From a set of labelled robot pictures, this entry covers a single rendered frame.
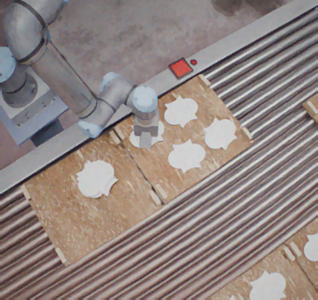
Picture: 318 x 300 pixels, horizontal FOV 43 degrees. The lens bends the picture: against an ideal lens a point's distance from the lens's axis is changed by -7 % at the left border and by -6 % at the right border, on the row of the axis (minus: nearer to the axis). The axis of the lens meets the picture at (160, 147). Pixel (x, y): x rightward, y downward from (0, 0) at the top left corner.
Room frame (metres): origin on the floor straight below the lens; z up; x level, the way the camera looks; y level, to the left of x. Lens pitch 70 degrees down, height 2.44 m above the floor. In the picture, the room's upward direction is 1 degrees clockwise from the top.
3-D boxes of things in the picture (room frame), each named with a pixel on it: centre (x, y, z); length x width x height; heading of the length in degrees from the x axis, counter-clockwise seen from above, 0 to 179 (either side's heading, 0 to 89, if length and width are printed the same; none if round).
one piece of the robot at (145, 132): (0.57, 0.05, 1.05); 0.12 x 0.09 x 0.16; 178
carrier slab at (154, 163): (0.59, -0.09, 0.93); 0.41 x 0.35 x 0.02; 125
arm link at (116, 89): (0.63, 0.14, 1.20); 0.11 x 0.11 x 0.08; 58
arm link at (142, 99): (0.59, 0.05, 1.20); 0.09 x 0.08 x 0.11; 58
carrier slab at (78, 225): (0.34, 0.25, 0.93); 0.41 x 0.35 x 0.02; 124
